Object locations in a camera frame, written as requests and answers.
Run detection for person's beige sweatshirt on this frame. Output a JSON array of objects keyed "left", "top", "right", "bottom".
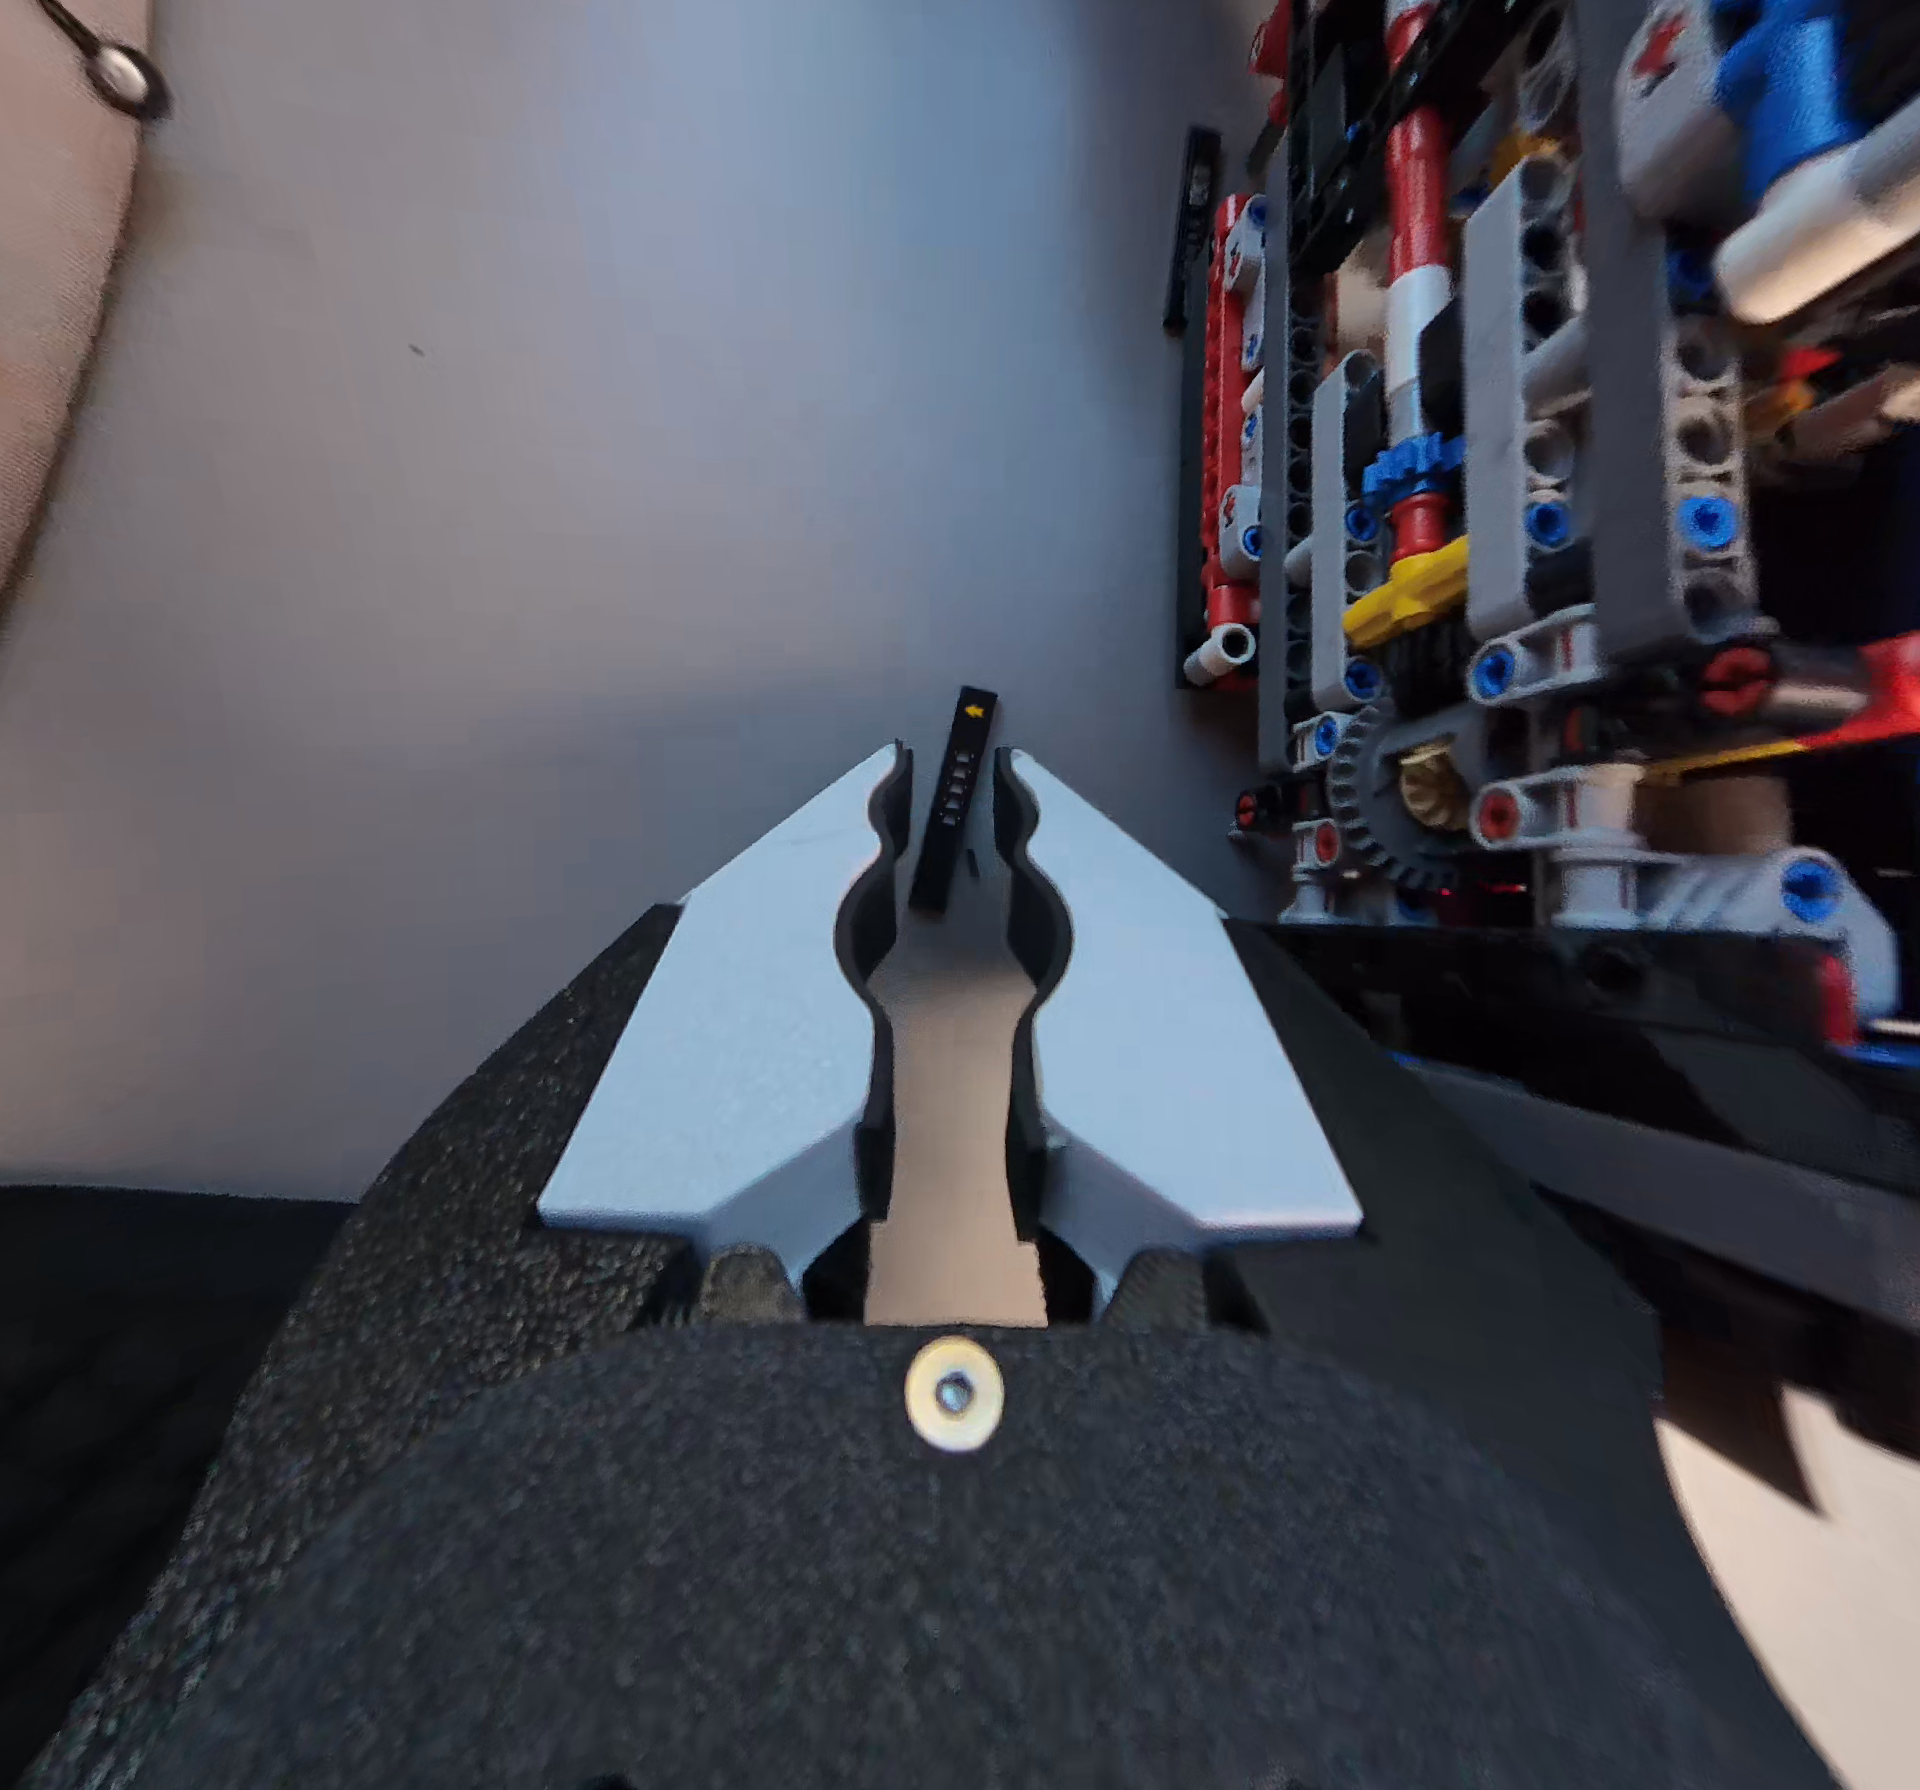
[{"left": 0, "top": 0, "right": 158, "bottom": 616}]

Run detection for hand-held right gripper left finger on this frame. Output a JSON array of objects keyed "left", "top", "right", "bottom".
[{"left": 536, "top": 741, "right": 916, "bottom": 1286}]

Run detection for black lego tile yellow arrow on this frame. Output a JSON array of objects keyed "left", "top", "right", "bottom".
[{"left": 904, "top": 687, "right": 1002, "bottom": 920}]

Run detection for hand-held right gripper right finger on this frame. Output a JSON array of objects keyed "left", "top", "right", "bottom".
[{"left": 994, "top": 747, "right": 1364, "bottom": 1316}]

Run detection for blue white lego race car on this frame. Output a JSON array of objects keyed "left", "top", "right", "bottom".
[{"left": 1161, "top": 0, "right": 1920, "bottom": 1193}]

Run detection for black wired earphones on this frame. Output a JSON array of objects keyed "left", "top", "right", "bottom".
[{"left": 0, "top": 0, "right": 171, "bottom": 125}]

